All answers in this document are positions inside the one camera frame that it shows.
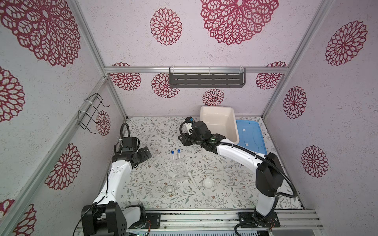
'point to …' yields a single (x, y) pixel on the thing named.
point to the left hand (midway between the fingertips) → (142, 159)
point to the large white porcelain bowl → (207, 183)
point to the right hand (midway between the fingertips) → (180, 134)
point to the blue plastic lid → (250, 136)
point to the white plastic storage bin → (221, 120)
